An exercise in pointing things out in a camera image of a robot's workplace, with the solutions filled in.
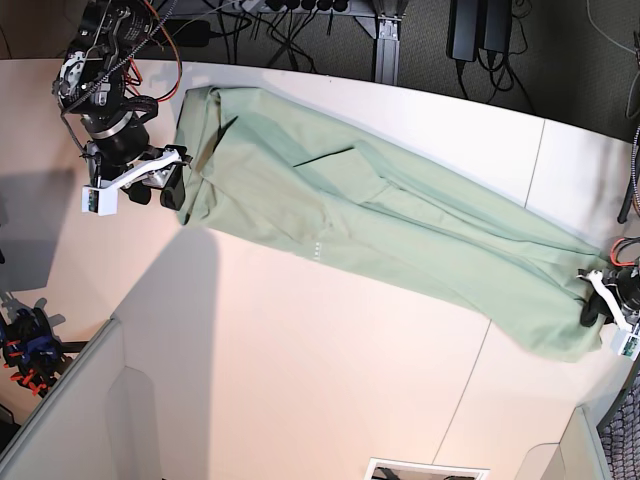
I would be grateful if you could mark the black power adapter middle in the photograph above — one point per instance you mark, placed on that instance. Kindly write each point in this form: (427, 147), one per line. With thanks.
(495, 25)

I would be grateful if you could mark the blue orange clamp pile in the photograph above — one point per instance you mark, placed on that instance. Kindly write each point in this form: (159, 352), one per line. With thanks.
(28, 345)

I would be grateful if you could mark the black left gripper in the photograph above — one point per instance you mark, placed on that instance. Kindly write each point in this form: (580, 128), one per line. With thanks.
(624, 284)

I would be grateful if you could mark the black power adapter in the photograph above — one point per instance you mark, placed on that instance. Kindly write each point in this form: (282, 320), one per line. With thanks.
(495, 25)
(463, 30)

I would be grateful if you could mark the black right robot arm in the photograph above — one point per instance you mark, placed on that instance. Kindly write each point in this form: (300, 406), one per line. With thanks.
(98, 82)

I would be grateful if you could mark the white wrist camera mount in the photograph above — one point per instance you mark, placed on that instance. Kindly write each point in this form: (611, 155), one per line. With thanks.
(626, 339)
(100, 196)

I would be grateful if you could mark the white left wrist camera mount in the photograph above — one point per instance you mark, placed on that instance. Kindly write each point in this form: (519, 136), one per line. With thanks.
(626, 339)

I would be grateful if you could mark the black mesh chair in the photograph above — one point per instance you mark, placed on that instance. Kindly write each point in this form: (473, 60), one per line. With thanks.
(619, 430)

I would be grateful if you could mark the black power adapter upper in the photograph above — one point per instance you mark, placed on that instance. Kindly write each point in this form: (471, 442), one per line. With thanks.
(463, 30)

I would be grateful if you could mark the grey partition panel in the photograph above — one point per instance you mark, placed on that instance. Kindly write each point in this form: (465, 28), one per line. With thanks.
(126, 409)

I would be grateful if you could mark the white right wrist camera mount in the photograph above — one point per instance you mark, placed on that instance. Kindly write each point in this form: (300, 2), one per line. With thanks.
(100, 196)

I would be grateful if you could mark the green T-shirt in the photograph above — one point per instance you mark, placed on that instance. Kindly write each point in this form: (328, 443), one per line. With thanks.
(281, 175)

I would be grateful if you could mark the aluminium frame leg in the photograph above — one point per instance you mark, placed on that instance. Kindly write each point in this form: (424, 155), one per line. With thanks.
(384, 27)

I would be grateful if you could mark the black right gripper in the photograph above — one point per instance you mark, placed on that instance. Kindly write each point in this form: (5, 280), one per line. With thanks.
(120, 139)

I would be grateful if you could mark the white framed floor box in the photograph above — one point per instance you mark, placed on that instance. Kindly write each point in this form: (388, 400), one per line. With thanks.
(382, 469)

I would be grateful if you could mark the white power strip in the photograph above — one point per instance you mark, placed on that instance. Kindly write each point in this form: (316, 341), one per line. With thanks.
(336, 7)

